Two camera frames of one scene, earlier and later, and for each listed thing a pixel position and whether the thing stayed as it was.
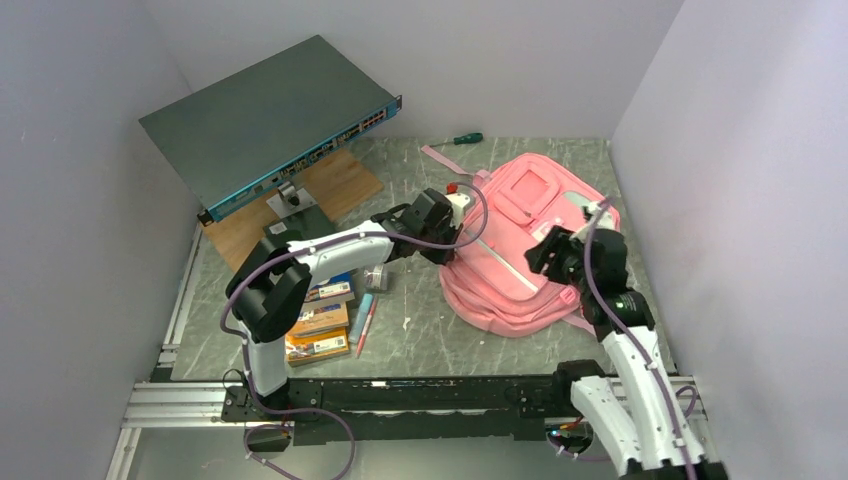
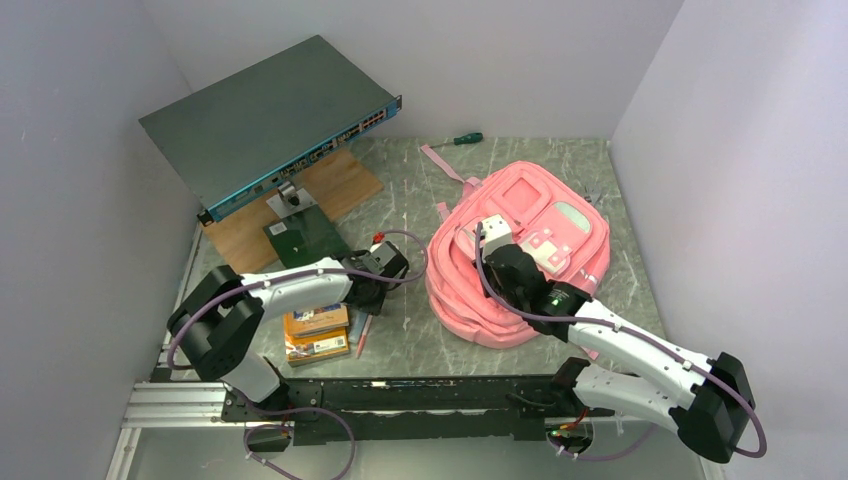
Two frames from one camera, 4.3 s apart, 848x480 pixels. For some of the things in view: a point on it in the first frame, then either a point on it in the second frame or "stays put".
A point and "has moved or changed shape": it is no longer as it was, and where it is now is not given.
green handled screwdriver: x=465 y=138 stays put
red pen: x=367 y=326 stays put
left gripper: x=446 y=255 → x=372 y=307
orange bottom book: x=315 y=347 stays put
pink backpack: x=491 y=285 has moved or changed shape
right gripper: x=557 y=241 → x=486 y=268
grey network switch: x=247 y=128 stays put
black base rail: x=332 y=409 stays put
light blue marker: x=360 y=318 stays put
